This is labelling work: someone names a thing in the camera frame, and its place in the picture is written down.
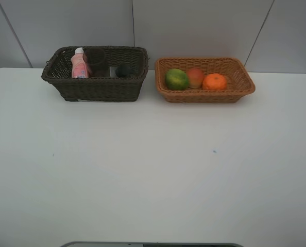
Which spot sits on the green mango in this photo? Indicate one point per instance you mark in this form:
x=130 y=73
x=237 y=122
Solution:
x=177 y=80

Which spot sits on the dark green pump bottle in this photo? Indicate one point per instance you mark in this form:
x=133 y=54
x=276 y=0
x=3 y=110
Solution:
x=120 y=71

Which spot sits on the red yellow peach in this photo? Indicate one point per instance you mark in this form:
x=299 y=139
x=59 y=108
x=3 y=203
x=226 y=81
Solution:
x=196 y=77

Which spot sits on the orange tangerine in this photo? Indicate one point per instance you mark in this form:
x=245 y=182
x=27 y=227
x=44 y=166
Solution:
x=215 y=82

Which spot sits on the translucent purple plastic cup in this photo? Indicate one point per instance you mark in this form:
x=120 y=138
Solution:
x=96 y=62

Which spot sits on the pink bottle white cap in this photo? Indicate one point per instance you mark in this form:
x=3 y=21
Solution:
x=79 y=64

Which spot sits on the light brown wicker basket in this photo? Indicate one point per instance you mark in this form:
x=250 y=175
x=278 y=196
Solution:
x=239 y=83

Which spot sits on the dark brown wicker basket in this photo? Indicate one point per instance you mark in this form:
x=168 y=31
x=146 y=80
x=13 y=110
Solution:
x=58 y=72

